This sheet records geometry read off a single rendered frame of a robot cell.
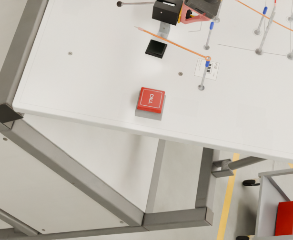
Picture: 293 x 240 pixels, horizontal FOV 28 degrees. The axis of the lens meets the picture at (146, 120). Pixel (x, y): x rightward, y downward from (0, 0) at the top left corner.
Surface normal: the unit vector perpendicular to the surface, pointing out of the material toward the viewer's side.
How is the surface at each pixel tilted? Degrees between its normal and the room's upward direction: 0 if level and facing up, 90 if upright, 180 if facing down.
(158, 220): 90
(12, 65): 90
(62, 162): 0
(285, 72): 52
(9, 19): 90
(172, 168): 0
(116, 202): 0
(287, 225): 90
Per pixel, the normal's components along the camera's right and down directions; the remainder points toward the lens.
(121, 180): 0.82, -0.18
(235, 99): 0.07, -0.52
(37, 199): -0.18, 0.83
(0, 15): -0.55, -0.52
